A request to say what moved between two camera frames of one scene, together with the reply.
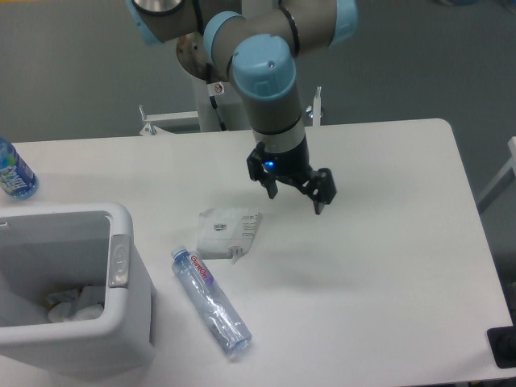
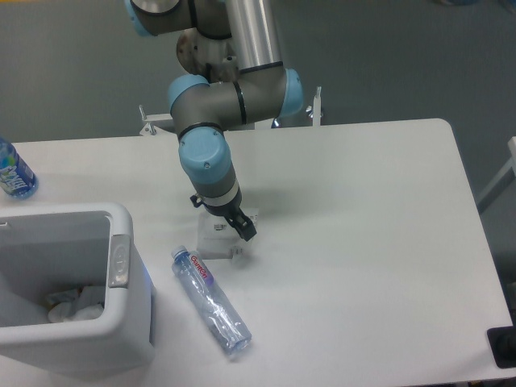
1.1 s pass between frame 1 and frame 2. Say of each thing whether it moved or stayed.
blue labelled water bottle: stayed
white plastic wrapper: stayed
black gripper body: moved
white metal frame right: stayed
